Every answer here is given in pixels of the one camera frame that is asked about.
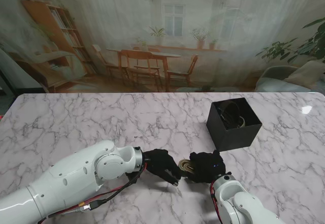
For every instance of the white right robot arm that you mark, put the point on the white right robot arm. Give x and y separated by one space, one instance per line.
241 201

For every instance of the printed room scene backdrop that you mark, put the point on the printed room scene backdrop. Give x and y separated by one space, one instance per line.
162 31

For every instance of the black woven belt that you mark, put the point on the black woven belt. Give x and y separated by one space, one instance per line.
229 114

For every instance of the black square storage box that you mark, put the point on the black square storage box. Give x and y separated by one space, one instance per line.
238 139

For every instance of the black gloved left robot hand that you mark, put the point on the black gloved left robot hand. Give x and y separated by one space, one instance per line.
162 165

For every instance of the beige braided belt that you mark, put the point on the beige braided belt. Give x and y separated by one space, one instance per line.
242 122
185 165

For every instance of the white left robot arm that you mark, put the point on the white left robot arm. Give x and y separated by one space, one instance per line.
76 180

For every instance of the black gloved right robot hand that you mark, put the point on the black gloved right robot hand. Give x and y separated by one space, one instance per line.
207 168

